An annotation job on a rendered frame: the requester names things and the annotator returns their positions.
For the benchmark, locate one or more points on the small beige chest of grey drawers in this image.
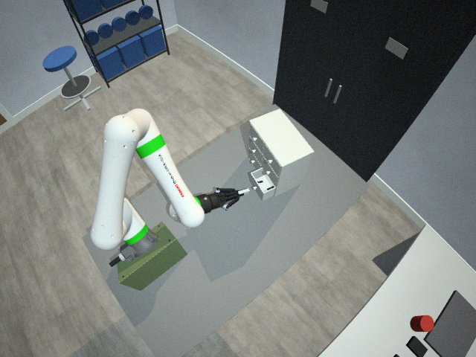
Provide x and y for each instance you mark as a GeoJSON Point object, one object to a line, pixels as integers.
{"type": "Point", "coordinates": [287, 145]}

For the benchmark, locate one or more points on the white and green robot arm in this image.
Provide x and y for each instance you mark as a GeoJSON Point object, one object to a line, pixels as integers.
{"type": "Point", "coordinates": [115, 219]}

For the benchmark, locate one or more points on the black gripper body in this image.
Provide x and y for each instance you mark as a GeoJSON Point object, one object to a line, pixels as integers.
{"type": "Point", "coordinates": [215, 200]}

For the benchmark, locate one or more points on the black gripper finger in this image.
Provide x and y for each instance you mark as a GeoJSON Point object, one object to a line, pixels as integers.
{"type": "Point", "coordinates": [235, 198]}
{"type": "Point", "coordinates": [226, 192]}

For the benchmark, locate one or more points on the grey drawer front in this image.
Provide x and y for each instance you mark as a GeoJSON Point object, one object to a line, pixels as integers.
{"type": "Point", "coordinates": [272, 160]}
{"type": "Point", "coordinates": [255, 150]}
{"type": "Point", "coordinates": [253, 159]}
{"type": "Point", "coordinates": [269, 171]}
{"type": "Point", "coordinates": [256, 138]}
{"type": "Point", "coordinates": [261, 188]}

